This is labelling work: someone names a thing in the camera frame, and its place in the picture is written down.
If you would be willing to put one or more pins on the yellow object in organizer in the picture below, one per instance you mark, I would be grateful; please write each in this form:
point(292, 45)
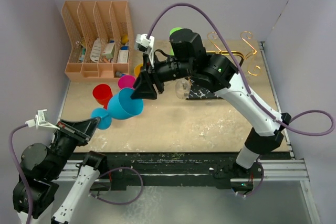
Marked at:
point(125, 39)

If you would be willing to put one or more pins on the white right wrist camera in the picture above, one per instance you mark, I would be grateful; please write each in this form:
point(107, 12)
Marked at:
point(145, 45)

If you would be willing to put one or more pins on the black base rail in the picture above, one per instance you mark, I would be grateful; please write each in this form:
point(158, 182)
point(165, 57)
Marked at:
point(190, 169)

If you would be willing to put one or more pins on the green white small box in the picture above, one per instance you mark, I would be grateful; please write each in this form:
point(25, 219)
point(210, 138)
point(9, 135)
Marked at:
point(108, 51)

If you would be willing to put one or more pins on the yellow plastic wine glass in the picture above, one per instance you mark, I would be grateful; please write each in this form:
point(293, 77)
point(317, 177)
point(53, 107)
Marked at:
point(137, 70)

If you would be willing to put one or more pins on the green plastic wine glass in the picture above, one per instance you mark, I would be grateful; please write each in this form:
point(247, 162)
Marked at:
point(170, 33)

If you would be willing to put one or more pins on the red plastic wine glass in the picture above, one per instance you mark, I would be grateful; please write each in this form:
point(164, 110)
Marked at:
point(102, 94)

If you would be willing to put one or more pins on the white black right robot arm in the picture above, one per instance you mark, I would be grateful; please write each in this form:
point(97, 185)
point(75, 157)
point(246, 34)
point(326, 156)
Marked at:
point(216, 73)

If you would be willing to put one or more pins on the white blister pack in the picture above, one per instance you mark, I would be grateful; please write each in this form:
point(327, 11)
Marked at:
point(96, 50)

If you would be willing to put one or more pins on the pink plastic file organizer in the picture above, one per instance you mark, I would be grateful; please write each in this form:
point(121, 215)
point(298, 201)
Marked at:
point(85, 21)

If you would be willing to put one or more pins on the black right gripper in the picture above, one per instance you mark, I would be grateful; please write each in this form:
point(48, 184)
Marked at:
point(144, 85)

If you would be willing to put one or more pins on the blue grey cap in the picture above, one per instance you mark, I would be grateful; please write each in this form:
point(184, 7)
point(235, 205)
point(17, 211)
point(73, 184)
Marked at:
point(119, 74)

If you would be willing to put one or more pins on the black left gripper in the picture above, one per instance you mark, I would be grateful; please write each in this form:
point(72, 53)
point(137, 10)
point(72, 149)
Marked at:
point(83, 129)

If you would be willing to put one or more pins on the clear glass wine glass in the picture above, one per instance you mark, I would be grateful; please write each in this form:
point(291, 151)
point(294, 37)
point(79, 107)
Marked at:
point(182, 88)

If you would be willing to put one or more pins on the blue plastic wine glass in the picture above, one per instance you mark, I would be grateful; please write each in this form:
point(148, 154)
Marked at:
point(120, 107)

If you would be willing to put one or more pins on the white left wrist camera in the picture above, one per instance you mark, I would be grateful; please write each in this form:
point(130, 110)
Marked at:
point(41, 121)

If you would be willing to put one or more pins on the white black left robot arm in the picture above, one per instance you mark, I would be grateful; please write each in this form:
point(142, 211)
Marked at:
point(40, 166)

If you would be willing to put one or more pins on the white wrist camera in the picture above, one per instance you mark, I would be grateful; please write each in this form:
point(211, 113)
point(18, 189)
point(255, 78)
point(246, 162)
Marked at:
point(41, 121)
point(145, 45)

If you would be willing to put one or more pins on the magenta plastic wine glass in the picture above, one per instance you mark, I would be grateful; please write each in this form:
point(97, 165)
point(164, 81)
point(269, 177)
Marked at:
point(126, 81)

